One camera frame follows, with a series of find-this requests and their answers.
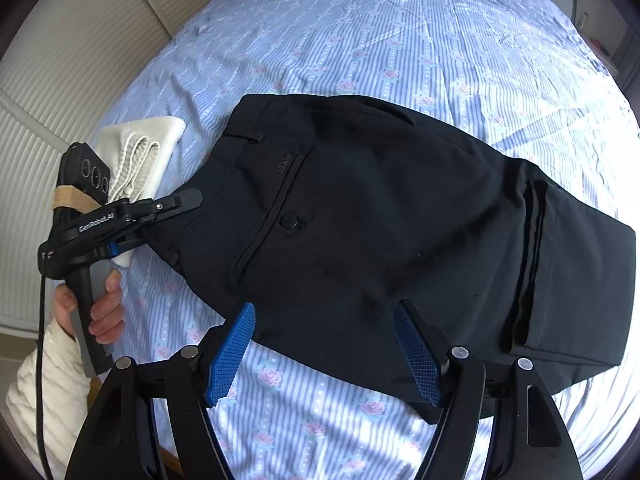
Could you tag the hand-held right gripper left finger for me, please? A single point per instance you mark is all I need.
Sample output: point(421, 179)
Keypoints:
point(227, 360)

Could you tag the person's left hand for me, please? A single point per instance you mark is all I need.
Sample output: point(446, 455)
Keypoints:
point(107, 310)

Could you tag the person's left forearm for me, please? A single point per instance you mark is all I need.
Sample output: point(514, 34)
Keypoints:
point(45, 400)

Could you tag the bed with blue floral sheet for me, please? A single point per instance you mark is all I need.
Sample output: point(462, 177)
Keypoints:
point(350, 35)

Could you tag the white louvred wardrobe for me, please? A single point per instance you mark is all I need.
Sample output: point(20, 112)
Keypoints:
point(50, 135)

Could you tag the cream folded garment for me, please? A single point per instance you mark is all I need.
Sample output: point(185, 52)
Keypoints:
point(150, 135)

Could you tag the black pants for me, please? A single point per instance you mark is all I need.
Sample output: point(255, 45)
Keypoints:
point(375, 210)

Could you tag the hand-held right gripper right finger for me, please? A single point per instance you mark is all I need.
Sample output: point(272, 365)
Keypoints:
point(417, 355)

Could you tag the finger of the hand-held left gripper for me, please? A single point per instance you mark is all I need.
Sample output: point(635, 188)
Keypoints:
point(170, 204)
point(122, 245)

